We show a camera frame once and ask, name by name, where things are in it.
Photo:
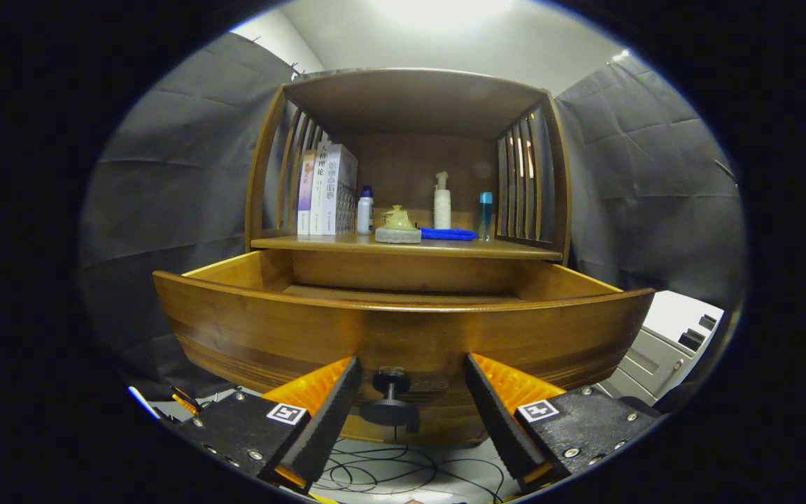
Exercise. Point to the black drawer knob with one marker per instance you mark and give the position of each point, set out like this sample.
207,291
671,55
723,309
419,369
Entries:
390,413

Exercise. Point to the wooden countertop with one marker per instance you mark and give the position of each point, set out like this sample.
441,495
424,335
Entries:
459,248

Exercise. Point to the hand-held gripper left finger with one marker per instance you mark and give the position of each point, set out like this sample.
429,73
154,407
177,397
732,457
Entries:
326,413

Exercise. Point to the thin white book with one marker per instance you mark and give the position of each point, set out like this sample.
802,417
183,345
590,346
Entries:
317,192

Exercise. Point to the white drawer unit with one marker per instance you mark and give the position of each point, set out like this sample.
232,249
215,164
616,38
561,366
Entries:
662,343

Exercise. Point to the pale green ceramic ornament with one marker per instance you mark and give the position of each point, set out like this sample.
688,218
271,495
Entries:
398,227

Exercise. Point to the wooden cabinet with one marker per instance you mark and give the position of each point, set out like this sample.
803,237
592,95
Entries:
410,105

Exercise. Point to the large ceiling light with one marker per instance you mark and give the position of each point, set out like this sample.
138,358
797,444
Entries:
441,10

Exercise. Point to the purple spine book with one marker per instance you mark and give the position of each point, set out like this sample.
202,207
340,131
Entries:
305,196

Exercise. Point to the clear bottle teal cap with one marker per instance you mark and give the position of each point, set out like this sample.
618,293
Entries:
485,217

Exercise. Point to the white pump bottle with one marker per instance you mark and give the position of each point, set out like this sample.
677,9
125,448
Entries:
442,206

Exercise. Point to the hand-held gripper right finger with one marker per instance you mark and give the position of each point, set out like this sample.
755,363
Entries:
495,413

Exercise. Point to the white grey patterned book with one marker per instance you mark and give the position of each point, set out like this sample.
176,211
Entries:
342,192

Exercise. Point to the white bottle blue cap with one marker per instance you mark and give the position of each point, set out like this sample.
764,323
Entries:
365,213

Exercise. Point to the blue folded cloth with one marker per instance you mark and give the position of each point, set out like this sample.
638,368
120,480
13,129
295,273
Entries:
452,234

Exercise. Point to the small ceiling spotlight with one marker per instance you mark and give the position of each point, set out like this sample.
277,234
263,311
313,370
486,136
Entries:
620,54

